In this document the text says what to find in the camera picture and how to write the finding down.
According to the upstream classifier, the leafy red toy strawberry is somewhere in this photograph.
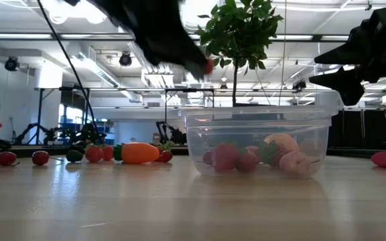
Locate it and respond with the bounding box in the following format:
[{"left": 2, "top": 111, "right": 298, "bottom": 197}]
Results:
[
  {"left": 258, "top": 140, "right": 290, "bottom": 167},
  {"left": 154, "top": 140, "right": 174, "bottom": 164}
]

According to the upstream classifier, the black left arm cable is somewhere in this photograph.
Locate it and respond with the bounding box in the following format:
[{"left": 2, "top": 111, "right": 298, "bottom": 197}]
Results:
[{"left": 36, "top": 0, "right": 100, "bottom": 143}]

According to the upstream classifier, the clear plastic tupperware container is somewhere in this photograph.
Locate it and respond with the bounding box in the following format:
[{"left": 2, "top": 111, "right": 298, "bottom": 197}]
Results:
[{"left": 178, "top": 90, "right": 344, "bottom": 178}]

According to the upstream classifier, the black rig frame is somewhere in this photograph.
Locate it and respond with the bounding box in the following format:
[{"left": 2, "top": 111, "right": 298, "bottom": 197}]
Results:
[
  {"left": 34, "top": 86, "right": 92, "bottom": 145},
  {"left": 164, "top": 87, "right": 216, "bottom": 135}
]

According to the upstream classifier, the orange toy peach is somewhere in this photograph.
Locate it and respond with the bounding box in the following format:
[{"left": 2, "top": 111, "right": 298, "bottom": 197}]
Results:
[{"left": 264, "top": 133, "right": 300, "bottom": 158}]

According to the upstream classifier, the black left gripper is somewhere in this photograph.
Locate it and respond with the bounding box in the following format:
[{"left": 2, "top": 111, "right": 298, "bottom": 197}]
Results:
[{"left": 122, "top": 13, "right": 215, "bottom": 80}]

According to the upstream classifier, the potted green plant black pot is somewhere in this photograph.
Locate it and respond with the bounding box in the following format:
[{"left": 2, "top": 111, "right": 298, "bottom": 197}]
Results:
[{"left": 196, "top": 0, "right": 285, "bottom": 121}]

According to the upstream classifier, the orange toy carrot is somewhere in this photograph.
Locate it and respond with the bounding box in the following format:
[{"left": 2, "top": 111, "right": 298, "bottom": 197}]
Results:
[{"left": 113, "top": 142, "right": 161, "bottom": 165}]

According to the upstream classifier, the dark green toy vegetable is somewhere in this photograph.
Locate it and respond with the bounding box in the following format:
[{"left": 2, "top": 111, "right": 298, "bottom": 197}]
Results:
[{"left": 66, "top": 149, "right": 84, "bottom": 164}]

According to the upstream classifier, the dark red toy cherry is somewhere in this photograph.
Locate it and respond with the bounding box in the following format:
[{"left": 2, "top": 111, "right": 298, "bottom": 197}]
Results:
[{"left": 202, "top": 150, "right": 214, "bottom": 166}]

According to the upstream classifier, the black partition panel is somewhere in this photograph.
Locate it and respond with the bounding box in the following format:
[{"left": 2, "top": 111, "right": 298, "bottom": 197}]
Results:
[{"left": 326, "top": 103, "right": 386, "bottom": 151}]

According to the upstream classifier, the black ceiling camera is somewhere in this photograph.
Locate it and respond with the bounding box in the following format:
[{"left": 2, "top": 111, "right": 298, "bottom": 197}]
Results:
[
  {"left": 292, "top": 79, "right": 308, "bottom": 93},
  {"left": 4, "top": 56, "right": 20, "bottom": 72},
  {"left": 118, "top": 52, "right": 133, "bottom": 67}
]

